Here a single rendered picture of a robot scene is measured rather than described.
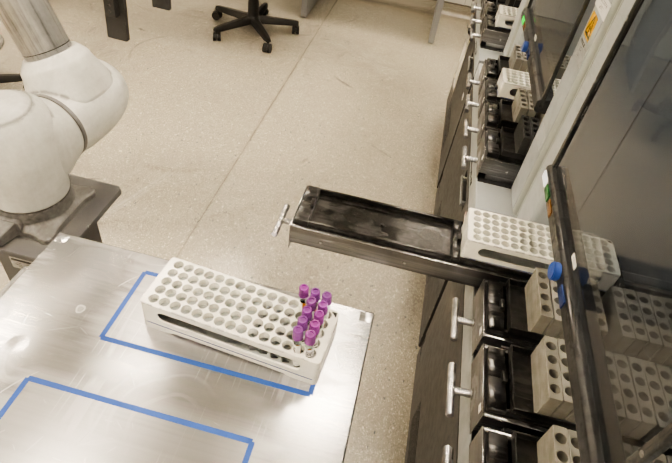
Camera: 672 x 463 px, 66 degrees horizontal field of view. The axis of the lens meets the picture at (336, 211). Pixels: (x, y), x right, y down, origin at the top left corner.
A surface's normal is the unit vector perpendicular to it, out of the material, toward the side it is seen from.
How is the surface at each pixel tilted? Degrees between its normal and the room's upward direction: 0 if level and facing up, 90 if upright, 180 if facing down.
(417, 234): 0
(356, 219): 0
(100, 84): 66
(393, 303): 0
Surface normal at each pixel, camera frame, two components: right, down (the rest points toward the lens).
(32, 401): 0.12, -0.73
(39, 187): 0.72, 0.55
